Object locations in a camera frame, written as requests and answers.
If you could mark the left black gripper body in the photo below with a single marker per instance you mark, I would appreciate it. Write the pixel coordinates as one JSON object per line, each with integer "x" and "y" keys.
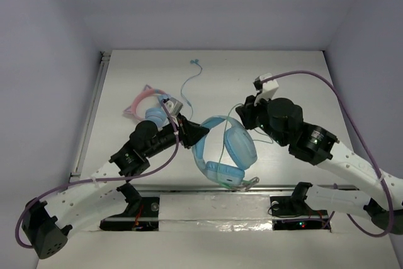
{"x": 184, "y": 128}

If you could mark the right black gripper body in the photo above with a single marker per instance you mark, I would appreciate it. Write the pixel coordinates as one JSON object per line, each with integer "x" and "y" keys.
{"x": 258, "y": 115}

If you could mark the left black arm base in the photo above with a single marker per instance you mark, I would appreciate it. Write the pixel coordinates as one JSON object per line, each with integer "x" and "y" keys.
{"x": 140, "y": 213}

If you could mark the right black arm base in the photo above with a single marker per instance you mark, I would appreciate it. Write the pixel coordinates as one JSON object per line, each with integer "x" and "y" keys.
{"x": 291, "y": 213}

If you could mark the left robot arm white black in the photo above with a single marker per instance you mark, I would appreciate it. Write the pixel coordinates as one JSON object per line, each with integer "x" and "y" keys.
{"x": 49, "y": 220}

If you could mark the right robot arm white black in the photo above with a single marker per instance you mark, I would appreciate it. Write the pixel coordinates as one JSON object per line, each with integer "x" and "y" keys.
{"x": 379, "y": 194}

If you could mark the pink blue cat-ear headphones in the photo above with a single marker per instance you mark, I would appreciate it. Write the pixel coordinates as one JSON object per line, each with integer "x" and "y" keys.
{"x": 154, "y": 114}

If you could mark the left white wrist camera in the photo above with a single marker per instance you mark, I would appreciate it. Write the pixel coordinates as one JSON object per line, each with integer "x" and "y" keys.
{"x": 172, "y": 105}

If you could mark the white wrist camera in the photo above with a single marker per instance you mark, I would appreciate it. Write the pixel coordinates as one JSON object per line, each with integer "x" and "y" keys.
{"x": 266, "y": 88}
{"x": 172, "y": 105}

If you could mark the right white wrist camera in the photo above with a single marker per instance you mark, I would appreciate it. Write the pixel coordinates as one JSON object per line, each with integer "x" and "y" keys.
{"x": 266, "y": 88}

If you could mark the aluminium rail front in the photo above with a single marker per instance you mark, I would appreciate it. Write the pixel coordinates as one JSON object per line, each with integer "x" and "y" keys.
{"x": 213, "y": 188}

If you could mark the aluminium rail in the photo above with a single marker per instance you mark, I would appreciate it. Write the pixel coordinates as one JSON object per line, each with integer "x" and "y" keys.
{"x": 213, "y": 188}
{"x": 89, "y": 122}

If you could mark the aluminium rail left side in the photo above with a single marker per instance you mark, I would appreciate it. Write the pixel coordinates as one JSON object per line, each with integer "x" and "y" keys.
{"x": 89, "y": 122}

